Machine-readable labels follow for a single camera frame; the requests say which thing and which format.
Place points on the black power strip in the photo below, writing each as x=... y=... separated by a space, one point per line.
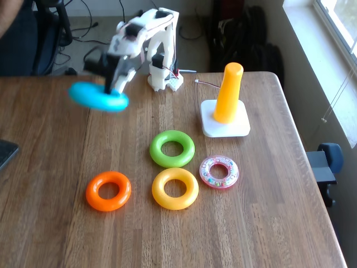
x=140 y=13

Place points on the black power adapter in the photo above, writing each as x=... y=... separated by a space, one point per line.
x=71 y=71

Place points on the black office chair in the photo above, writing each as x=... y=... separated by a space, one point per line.
x=62 y=25

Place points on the yellow cone white base stacker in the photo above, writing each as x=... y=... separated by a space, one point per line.
x=227 y=95

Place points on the person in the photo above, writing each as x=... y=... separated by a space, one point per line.
x=11 y=44

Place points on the black backpack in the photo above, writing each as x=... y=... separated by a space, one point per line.
x=245 y=50

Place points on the dark flat device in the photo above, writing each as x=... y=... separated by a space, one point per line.
x=7 y=153

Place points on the black camera box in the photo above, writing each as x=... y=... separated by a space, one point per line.
x=94 y=65

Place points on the white window frame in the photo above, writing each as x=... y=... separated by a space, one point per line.
x=312 y=36

